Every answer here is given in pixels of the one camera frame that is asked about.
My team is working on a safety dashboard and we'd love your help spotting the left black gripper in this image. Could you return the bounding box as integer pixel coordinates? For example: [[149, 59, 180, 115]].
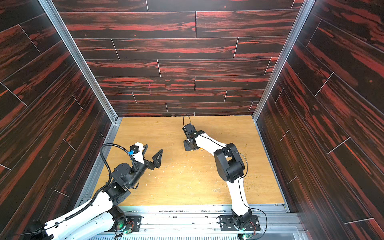
[[127, 150, 162, 190]]

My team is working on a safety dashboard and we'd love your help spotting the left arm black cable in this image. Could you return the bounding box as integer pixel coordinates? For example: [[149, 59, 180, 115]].
[[62, 143, 133, 221]]

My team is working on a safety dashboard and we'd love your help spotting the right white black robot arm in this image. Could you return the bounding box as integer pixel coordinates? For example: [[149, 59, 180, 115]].
[[183, 124, 253, 230]]

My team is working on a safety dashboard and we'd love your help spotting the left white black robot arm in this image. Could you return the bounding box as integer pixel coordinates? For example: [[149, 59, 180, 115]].
[[24, 143, 163, 240]]

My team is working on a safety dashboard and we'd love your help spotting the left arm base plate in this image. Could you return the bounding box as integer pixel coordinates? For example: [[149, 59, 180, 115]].
[[107, 215, 143, 234]]

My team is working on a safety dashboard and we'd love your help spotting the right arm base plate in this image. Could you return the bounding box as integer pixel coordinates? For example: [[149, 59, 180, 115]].
[[216, 215, 261, 232]]

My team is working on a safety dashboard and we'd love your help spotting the right aluminium corner post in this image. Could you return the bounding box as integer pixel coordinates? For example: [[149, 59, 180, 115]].
[[252, 0, 316, 121]]

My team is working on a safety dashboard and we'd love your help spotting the left aluminium corner post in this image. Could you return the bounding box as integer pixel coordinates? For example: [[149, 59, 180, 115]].
[[39, 0, 121, 124]]

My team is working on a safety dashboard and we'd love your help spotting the aluminium corner post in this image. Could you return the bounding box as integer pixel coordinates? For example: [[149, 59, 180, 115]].
[[39, 0, 121, 124], [252, 0, 316, 121]]

